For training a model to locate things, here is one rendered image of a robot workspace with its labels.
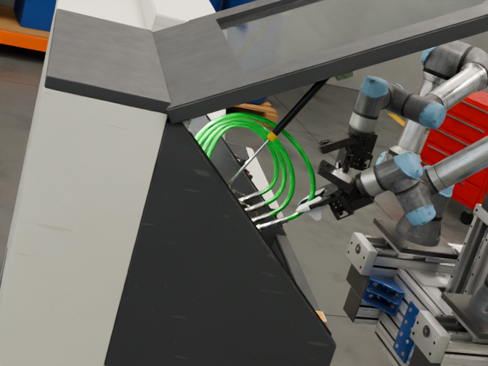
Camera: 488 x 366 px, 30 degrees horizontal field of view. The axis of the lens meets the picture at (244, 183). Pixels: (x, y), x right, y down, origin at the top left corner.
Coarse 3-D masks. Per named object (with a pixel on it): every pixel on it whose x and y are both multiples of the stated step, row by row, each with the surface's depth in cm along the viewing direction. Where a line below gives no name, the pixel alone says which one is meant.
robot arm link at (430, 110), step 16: (464, 64) 288; (480, 64) 283; (448, 80) 276; (464, 80) 276; (480, 80) 281; (416, 96) 264; (432, 96) 265; (448, 96) 268; (464, 96) 275; (416, 112) 262; (432, 112) 259; (432, 128) 262
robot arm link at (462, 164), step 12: (480, 144) 245; (456, 156) 248; (468, 156) 246; (480, 156) 245; (432, 168) 250; (444, 168) 248; (456, 168) 247; (468, 168) 246; (480, 168) 247; (420, 180) 250; (432, 180) 249; (444, 180) 248; (456, 180) 249; (432, 192) 251
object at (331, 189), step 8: (360, 184) 243; (328, 192) 247; (336, 192) 245; (344, 192) 247; (352, 192) 246; (360, 192) 243; (336, 200) 248; (344, 200) 246; (352, 200) 247; (360, 200) 246; (368, 200) 246; (336, 208) 249; (344, 208) 247; (352, 208) 248; (336, 216) 249; (344, 216) 248
